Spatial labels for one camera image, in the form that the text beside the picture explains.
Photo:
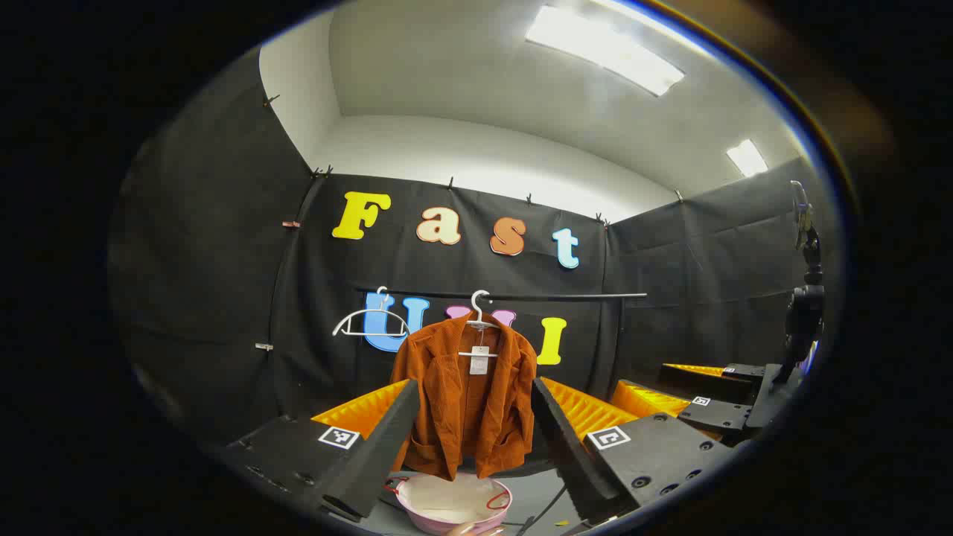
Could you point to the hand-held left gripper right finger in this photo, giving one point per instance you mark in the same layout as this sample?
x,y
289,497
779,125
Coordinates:
x,y
569,461

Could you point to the black clothes rail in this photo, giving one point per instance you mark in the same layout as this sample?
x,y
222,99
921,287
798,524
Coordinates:
x,y
558,296

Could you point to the black backdrop cloth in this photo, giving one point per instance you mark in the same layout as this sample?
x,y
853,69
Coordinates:
x,y
223,260

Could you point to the pink laundry hamper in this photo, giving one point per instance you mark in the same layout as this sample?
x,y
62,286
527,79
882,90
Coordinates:
x,y
454,497

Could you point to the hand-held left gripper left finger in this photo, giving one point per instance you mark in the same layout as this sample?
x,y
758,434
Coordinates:
x,y
383,447

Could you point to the white plastic clothes hanger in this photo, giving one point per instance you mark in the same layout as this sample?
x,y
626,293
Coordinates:
x,y
383,301
480,321

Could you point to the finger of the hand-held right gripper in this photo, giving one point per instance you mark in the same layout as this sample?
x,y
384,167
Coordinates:
x,y
718,417
715,383

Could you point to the small rectangular ceiling light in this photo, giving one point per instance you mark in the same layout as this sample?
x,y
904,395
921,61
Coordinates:
x,y
747,158

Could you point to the large rectangular ceiling light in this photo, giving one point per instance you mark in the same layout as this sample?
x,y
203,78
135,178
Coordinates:
x,y
603,48

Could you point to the white paper garment tag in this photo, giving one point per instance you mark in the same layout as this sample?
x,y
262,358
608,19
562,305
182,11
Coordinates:
x,y
479,361

